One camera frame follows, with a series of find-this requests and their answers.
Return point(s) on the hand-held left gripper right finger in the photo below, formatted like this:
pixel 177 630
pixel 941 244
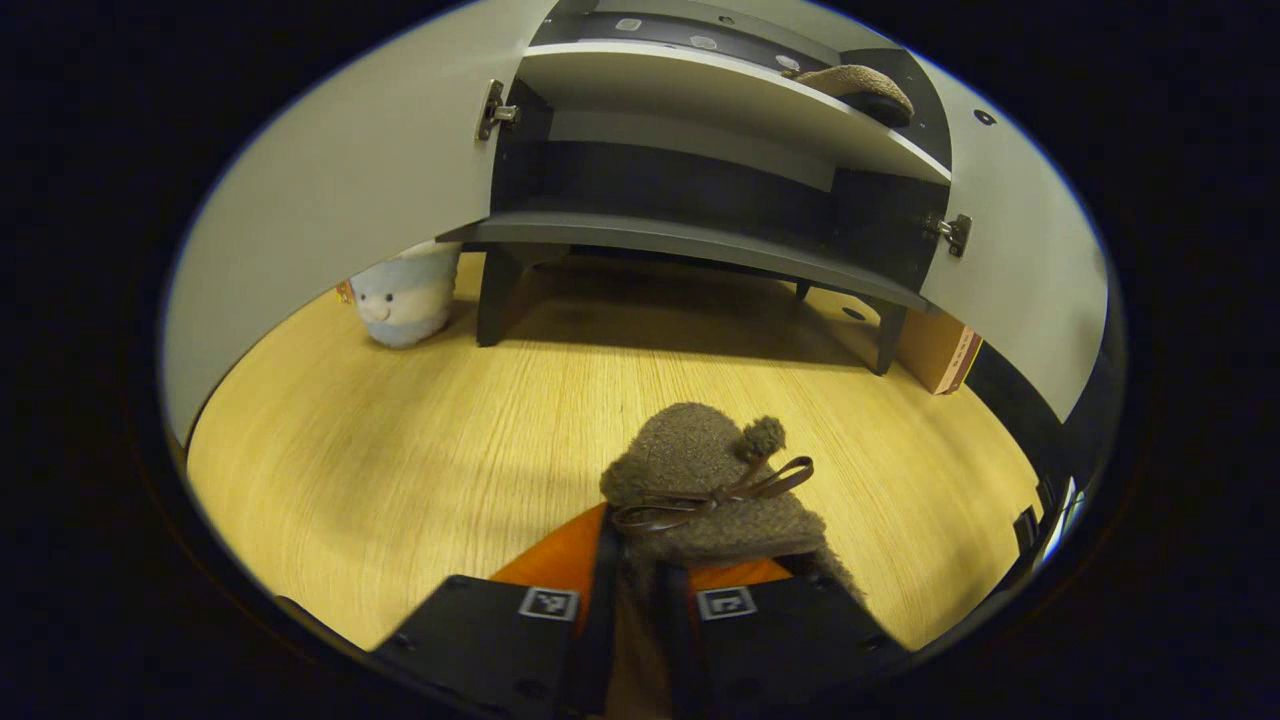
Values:
pixel 790 640

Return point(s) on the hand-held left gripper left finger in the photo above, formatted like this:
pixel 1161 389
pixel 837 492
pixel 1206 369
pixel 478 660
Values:
pixel 480 640

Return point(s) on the brown fuzzy shoe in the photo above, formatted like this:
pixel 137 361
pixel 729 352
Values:
pixel 860 85
pixel 690 460

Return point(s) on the white cabinet door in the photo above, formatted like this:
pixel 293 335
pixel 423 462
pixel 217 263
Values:
pixel 1030 250
pixel 330 180

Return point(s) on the white shoe cabinet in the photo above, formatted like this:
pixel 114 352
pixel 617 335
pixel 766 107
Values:
pixel 700 90

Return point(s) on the brown cardboard box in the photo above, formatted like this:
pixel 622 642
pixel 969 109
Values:
pixel 930 350

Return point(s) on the blue white plush toy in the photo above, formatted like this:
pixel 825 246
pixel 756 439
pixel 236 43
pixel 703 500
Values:
pixel 405 300

